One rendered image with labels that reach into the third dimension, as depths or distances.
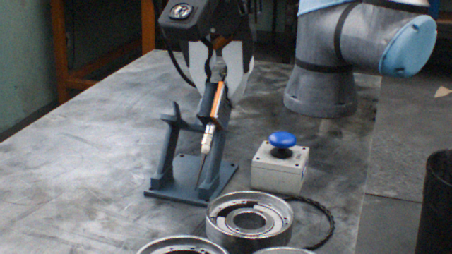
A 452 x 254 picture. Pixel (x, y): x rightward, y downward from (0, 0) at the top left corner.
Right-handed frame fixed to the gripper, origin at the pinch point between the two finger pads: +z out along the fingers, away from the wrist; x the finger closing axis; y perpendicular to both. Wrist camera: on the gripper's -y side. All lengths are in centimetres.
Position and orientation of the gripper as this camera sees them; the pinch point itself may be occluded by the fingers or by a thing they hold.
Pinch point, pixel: (218, 98)
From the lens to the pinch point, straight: 68.2
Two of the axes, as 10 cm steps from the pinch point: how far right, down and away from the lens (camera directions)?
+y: 3.9, -4.0, 8.3
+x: -9.2, -1.3, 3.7
